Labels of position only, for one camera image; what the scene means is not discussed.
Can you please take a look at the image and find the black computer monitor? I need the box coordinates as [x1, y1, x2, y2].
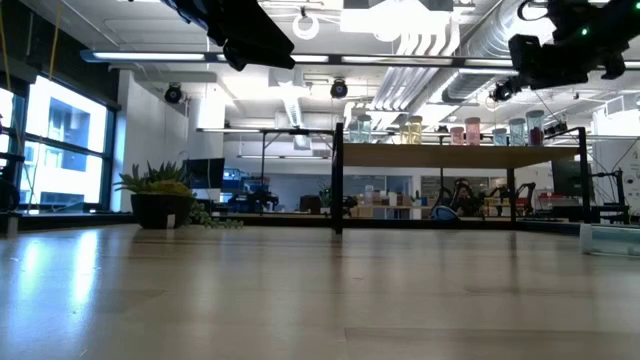
[183, 157, 226, 190]

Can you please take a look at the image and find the black background robot station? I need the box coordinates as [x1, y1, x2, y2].
[428, 178, 544, 219]

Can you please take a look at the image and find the black ceiling camera rig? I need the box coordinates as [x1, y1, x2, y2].
[488, 77, 524, 104]

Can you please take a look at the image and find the black aluminium rig frame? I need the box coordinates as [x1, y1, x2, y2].
[0, 212, 640, 237]

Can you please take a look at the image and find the blue round object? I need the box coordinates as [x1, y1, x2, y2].
[430, 204, 459, 222]

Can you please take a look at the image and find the wooden shelf with black frame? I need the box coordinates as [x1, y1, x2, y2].
[330, 122, 592, 236]

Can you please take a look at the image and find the silver air duct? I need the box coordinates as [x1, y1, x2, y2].
[441, 19, 519, 105]

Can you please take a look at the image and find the yellow hanging cord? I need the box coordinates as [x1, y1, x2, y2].
[47, 0, 63, 84]
[0, 0, 12, 81]

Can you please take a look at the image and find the black background table frame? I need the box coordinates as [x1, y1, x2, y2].
[196, 127, 336, 201]

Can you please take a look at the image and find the potted green plant black pot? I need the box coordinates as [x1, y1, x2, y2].
[113, 160, 245, 231]

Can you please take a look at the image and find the long ceiling light strip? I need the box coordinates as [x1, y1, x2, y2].
[79, 49, 640, 70]

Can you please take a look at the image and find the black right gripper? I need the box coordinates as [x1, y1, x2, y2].
[509, 0, 632, 92]

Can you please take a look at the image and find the clear container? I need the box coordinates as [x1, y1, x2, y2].
[578, 222, 640, 259]

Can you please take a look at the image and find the dark background monitor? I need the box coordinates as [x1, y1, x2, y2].
[551, 158, 584, 199]

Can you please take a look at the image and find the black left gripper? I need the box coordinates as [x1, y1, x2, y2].
[159, 0, 297, 73]

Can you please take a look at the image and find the white ceiling ring lamp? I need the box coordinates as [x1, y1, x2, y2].
[291, 13, 321, 42]

